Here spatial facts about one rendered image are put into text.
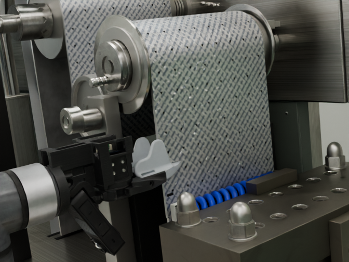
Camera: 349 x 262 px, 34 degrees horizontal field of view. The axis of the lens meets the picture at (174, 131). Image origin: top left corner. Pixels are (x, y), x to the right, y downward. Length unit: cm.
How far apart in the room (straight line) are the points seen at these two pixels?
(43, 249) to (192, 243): 48
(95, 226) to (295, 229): 26
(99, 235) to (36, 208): 12
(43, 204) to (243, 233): 24
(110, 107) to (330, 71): 38
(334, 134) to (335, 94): 300
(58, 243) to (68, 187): 47
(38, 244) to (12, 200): 51
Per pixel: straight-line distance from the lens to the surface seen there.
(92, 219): 76
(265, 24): 97
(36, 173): 71
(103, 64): 86
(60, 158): 72
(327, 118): 400
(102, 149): 73
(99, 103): 86
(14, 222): 70
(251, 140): 95
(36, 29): 104
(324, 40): 99
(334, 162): 100
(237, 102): 92
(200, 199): 85
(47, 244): 119
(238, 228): 71
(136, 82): 82
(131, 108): 85
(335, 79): 99
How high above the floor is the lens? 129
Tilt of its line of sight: 10 degrees down
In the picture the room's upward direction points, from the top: 7 degrees counter-clockwise
